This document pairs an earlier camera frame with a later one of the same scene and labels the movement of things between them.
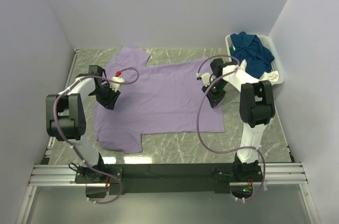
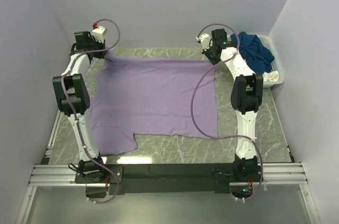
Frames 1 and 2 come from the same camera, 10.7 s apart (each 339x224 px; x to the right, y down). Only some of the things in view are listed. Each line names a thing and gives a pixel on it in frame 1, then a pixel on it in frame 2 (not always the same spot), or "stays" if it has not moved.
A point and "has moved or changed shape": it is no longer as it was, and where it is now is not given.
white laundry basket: (276, 65) stays
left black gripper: (110, 98) → (99, 52)
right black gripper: (216, 97) → (210, 54)
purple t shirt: (161, 98) has moved or changed shape
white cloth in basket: (272, 75) stays
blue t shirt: (247, 47) stays
